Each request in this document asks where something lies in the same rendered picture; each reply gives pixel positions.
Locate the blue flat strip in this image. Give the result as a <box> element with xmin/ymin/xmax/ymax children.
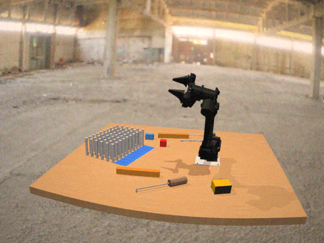
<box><xmin>114</xmin><ymin>146</ymin><xmax>155</xmax><ymax>166</ymax></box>

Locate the small blue block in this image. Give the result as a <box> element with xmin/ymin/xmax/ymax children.
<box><xmin>145</xmin><ymin>133</ymin><xmax>154</xmax><ymax>140</ymax></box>

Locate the small red cube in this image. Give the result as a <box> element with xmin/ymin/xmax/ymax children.
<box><xmin>160</xmin><ymin>139</ymin><xmax>167</xmax><ymax>147</ymax></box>

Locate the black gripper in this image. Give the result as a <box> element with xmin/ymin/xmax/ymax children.
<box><xmin>169</xmin><ymin>73</ymin><xmax>206</xmax><ymax>107</ymax></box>

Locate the orange-brown long flat bar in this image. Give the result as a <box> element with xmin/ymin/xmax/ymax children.
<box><xmin>158</xmin><ymin>133</ymin><xmax>189</xmax><ymax>139</ymax></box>
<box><xmin>116</xmin><ymin>166</ymin><xmax>160</xmax><ymax>177</ymax></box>

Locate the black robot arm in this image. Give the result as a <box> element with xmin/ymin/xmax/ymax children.
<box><xmin>188</xmin><ymin>88</ymin><xmax>221</xmax><ymax>162</ymax></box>

